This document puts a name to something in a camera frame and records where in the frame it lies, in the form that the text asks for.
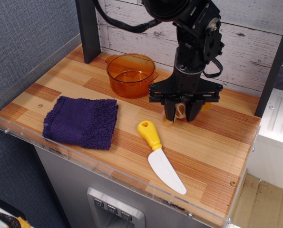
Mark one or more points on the yellow object bottom left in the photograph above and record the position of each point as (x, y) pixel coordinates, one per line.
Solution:
(23, 223)

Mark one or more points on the dark vertical post left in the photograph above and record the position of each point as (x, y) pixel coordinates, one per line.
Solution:
(88, 29)

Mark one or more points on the grey toy fridge cabinet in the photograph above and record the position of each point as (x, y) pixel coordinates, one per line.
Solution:
(71, 182)

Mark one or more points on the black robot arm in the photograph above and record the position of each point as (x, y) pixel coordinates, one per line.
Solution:
(197, 28)

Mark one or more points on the orange transparent plastic pot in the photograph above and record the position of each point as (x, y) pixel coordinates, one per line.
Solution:
(130, 75)

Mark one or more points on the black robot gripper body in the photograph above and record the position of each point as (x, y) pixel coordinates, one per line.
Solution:
(184, 86)

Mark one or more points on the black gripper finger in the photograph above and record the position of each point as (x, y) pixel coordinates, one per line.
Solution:
(170, 110)
(192, 109)

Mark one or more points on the clear acrylic edge guard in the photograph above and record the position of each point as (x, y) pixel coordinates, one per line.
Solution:
(207, 154)

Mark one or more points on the yellow plush bunny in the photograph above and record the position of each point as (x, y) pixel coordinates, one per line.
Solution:
(181, 109)

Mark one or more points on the silver dispenser button panel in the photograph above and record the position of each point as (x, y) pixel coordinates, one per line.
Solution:
(109, 212)

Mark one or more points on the dark vertical post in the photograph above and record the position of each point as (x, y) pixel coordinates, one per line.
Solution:
(270, 82)
(88, 29)

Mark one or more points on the dark vertical post right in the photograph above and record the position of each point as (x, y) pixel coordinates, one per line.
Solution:
(270, 82)

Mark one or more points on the white ribbed appliance right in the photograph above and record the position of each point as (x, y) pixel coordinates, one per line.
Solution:
(265, 161)

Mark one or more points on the yellow handled white toy knife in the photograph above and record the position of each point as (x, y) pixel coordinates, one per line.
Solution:
(157, 158)

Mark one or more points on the purple towel napkin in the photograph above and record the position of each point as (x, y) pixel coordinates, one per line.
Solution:
(83, 122)

